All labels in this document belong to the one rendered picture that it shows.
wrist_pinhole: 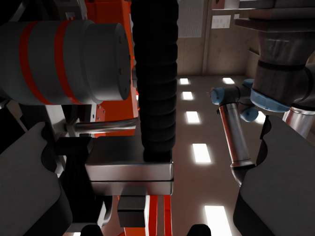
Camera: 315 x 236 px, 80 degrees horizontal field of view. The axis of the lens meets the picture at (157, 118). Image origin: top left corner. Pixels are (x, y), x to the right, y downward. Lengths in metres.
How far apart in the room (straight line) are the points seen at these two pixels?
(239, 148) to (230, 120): 0.12
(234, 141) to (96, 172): 0.71
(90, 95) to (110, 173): 0.15
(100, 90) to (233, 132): 0.66
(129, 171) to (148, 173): 0.02
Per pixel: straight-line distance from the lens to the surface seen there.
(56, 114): 0.43
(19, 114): 0.51
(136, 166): 0.19
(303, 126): 0.79
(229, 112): 0.87
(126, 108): 0.93
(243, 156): 0.86
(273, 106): 0.64
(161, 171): 0.20
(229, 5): 0.51
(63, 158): 0.44
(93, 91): 0.32
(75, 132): 0.46
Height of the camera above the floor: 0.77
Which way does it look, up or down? 30 degrees up
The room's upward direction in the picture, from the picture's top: 178 degrees clockwise
